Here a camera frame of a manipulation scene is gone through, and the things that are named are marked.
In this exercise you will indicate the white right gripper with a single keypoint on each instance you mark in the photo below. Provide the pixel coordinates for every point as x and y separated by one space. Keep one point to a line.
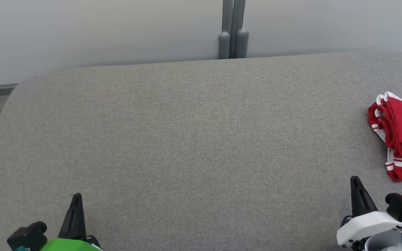
368 226

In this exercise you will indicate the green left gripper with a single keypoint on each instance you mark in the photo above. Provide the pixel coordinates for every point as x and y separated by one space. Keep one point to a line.
68 245

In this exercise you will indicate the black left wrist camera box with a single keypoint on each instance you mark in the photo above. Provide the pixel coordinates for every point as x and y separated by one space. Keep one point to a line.
28 237

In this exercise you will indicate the grey metal post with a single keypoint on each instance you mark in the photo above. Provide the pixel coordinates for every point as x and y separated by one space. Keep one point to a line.
234 35

